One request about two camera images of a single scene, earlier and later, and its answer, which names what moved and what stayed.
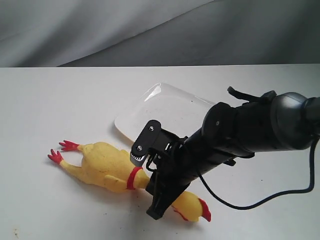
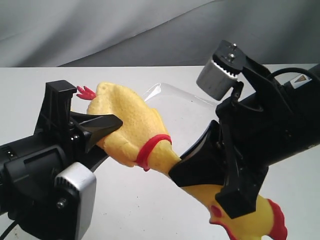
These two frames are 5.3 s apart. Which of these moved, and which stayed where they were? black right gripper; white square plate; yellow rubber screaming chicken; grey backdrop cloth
Moved: black right gripper; yellow rubber screaming chicken
Stayed: white square plate; grey backdrop cloth
